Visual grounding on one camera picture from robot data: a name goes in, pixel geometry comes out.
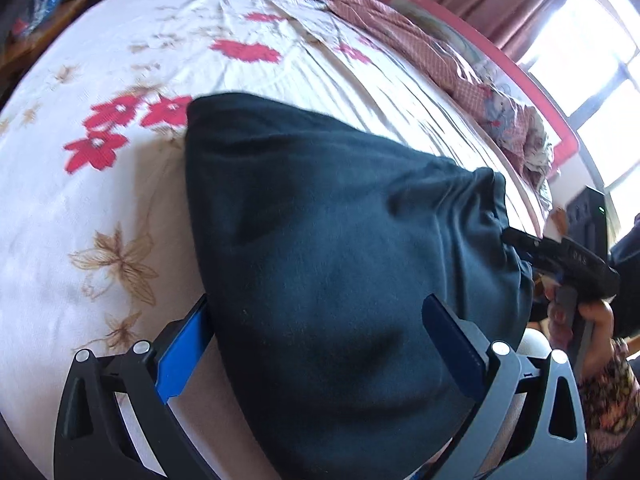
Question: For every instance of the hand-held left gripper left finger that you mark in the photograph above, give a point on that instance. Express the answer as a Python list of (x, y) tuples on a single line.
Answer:
[(182, 355)]

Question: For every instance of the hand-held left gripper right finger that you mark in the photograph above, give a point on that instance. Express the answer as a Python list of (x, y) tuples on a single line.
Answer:
[(452, 340)]

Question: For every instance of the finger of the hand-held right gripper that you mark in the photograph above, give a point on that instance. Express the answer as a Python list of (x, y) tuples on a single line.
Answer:
[(520, 239)]

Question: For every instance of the dark teal pants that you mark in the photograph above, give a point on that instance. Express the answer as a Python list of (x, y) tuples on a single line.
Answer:
[(325, 260)]

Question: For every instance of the person's right forearm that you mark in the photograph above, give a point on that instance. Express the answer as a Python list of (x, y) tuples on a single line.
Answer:
[(615, 400)]

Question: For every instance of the black device with green light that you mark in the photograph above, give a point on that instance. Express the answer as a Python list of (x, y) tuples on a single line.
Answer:
[(587, 220)]

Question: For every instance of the person's dark garment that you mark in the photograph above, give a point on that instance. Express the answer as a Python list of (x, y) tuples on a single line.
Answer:
[(627, 270)]

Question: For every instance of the pink framed board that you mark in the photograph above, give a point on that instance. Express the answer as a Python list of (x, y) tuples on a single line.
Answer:
[(520, 75)]

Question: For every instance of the bed with floral sheet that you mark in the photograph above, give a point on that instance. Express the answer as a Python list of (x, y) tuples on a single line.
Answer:
[(100, 210)]

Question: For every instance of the window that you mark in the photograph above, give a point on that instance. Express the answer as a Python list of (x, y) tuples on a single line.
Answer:
[(575, 60)]

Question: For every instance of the pink checked quilt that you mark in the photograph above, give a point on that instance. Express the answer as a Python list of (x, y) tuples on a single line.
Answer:
[(400, 25)]

